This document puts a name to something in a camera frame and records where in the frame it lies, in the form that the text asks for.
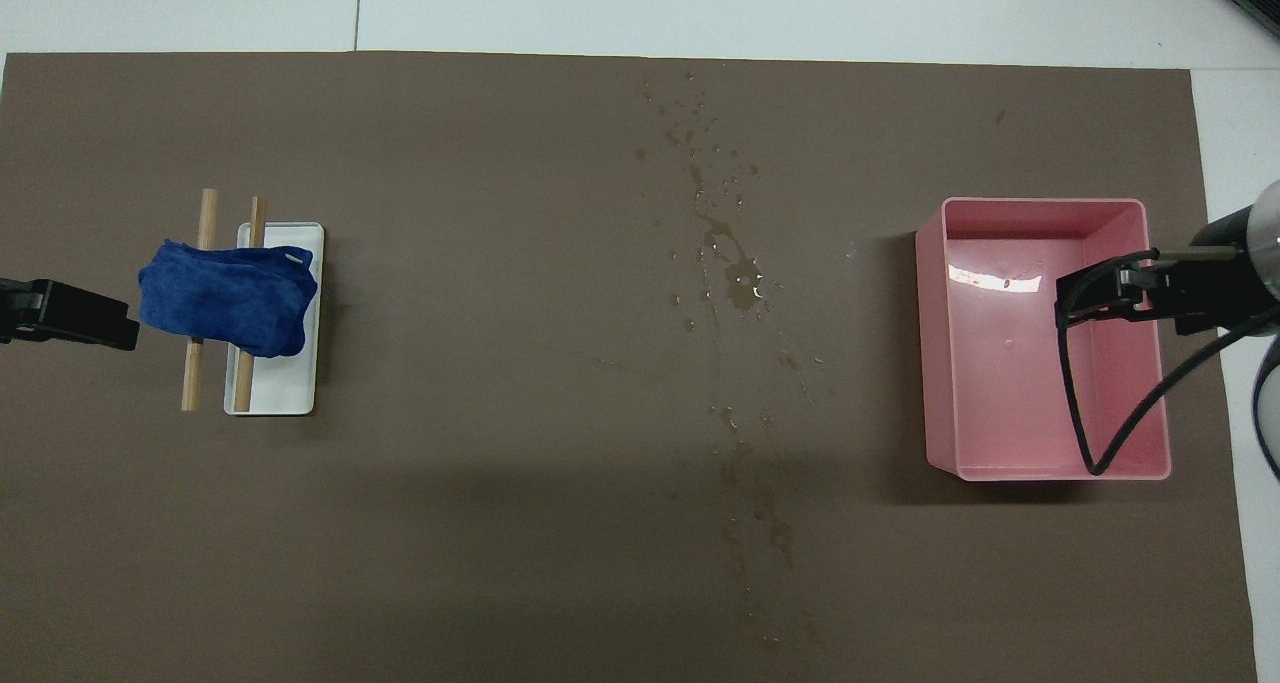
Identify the light wooden rod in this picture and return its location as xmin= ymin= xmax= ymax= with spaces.
xmin=181 ymin=188 xmax=219 ymax=412

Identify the blue towel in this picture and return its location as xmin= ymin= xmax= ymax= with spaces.
xmin=137 ymin=239 xmax=319 ymax=359

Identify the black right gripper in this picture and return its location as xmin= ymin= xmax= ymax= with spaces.
xmin=1057 ymin=256 xmax=1280 ymax=337

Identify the darker wooden rod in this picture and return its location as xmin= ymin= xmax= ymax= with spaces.
xmin=233 ymin=197 xmax=269 ymax=413

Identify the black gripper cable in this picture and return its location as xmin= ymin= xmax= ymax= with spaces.
xmin=1055 ymin=248 xmax=1280 ymax=477

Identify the pink plastic bin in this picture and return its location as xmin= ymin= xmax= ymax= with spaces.
xmin=915 ymin=197 xmax=1172 ymax=482

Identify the white rack base tray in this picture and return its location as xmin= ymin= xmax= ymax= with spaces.
xmin=224 ymin=222 xmax=325 ymax=417

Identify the brown table mat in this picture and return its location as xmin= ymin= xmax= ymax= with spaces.
xmin=0 ymin=51 xmax=1258 ymax=683

